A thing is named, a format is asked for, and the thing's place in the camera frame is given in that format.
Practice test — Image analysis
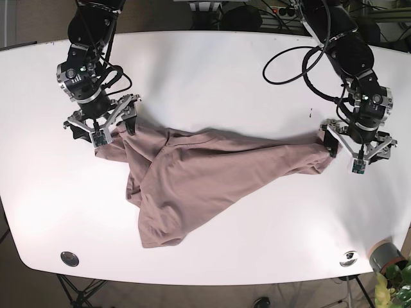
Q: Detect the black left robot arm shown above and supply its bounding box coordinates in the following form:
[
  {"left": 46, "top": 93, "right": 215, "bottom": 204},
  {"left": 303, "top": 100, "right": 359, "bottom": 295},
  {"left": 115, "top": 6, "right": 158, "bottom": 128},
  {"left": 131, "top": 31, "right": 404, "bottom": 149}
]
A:
[{"left": 291, "top": 1, "right": 398, "bottom": 174}]

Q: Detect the metal table grommet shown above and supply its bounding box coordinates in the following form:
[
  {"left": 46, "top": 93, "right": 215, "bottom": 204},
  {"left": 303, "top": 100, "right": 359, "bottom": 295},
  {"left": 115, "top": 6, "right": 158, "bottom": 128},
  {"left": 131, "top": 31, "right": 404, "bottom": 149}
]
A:
[
  {"left": 339, "top": 251, "right": 358, "bottom": 268},
  {"left": 60, "top": 252, "right": 80, "bottom": 267}
]

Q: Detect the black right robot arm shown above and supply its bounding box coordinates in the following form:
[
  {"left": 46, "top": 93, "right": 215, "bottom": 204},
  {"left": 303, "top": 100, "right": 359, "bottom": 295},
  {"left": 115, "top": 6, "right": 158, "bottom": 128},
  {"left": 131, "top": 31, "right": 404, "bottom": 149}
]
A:
[{"left": 56, "top": 1, "right": 141, "bottom": 148}]

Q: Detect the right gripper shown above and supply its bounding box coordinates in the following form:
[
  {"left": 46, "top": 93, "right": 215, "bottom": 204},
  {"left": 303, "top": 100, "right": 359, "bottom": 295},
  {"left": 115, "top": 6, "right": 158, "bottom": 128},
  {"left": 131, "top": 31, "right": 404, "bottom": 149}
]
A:
[{"left": 57, "top": 62, "right": 141, "bottom": 148}]

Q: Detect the right metal table grommet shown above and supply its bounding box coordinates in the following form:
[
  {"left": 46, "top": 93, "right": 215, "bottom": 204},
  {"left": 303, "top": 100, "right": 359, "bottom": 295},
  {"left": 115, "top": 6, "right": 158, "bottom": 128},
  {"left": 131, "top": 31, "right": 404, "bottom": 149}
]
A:
[{"left": 339, "top": 251, "right": 358, "bottom": 268}]

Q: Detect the green potted plant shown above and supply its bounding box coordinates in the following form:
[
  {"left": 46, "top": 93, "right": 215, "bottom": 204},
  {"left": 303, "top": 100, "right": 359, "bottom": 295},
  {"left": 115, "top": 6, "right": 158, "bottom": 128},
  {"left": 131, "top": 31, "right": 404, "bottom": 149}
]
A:
[{"left": 374, "top": 261, "right": 410, "bottom": 308}]

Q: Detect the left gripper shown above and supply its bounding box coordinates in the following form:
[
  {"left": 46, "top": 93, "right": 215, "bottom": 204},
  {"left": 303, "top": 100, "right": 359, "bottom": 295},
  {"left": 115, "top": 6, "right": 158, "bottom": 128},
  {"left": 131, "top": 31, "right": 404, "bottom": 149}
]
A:
[{"left": 320, "top": 87, "right": 398, "bottom": 175}]

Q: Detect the dusty pink T-shirt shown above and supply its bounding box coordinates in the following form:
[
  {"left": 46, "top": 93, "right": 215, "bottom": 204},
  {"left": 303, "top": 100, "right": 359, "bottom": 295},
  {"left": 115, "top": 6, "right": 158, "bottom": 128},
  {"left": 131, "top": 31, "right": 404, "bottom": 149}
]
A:
[{"left": 95, "top": 124, "right": 332, "bottom": 248}]

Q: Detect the grey plant pot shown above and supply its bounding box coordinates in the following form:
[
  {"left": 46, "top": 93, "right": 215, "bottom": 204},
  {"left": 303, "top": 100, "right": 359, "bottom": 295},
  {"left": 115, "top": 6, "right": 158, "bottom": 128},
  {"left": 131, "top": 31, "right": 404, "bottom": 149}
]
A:
[{"left": 367, "top": 240, "right": 408, "bottom": 275}]

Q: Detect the left metal table grommet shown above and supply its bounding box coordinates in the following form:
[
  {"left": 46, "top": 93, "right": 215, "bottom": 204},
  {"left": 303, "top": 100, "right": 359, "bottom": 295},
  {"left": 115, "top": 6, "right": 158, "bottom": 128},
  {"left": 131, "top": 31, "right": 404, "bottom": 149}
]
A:
[{"left": 60, "top": 252, "right": 80, "bottom": 267}]

